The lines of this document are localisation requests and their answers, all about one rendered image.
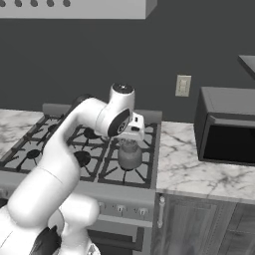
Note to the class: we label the grey stove knob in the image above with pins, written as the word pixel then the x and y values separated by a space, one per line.
pixel 101 206
pixel 142 211
pixel 120 209

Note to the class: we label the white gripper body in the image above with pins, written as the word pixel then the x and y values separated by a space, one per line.
pixel 136 134

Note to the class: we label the grey gas stove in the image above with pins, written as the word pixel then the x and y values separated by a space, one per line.
pixel 99 146

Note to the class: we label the dark grey microwave oven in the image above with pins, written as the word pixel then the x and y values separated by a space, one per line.
pixel 229 129

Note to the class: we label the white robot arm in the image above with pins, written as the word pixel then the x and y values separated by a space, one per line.
pixel 56 159

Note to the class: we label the wooden cupboard door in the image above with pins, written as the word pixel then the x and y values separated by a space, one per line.
pixel 240 232
pixel 192 225

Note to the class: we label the grey range hood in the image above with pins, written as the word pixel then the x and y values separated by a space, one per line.
pixel 76 9

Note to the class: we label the dark oven door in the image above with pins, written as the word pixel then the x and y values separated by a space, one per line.
pixel 116 237

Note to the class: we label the pale wall outlet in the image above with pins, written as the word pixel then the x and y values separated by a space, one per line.
pixel 183 85

